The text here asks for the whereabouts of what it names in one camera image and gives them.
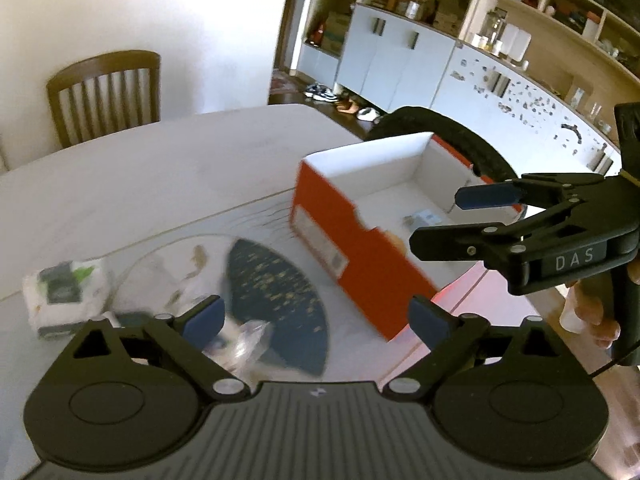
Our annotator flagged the light blue mugwort box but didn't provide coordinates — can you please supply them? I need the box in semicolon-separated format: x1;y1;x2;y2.
402;210;444;232

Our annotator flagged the white cabinet wall unit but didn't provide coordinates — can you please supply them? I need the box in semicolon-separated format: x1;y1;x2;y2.
296;0;639;174

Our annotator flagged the pair of sneakers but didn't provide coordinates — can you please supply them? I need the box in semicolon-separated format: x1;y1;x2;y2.
304;82;338;103

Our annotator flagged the brown wooden chair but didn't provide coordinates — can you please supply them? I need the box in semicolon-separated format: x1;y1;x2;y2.
46;50;160;148

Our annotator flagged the person right hand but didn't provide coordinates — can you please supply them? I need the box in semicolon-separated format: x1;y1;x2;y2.
562;271;620;350

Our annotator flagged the red cardboard box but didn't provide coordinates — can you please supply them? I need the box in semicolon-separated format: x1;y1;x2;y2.
290;132;524;340

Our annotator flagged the blueberry bread package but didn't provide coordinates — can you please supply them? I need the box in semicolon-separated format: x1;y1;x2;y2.
204;320;273;373

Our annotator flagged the dark blue gold-speckled mat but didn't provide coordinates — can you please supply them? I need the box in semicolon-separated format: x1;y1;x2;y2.
226;238;329;377

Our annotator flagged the white green tissue pack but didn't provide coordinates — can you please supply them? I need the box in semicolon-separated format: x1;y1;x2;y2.
22;259;112;338

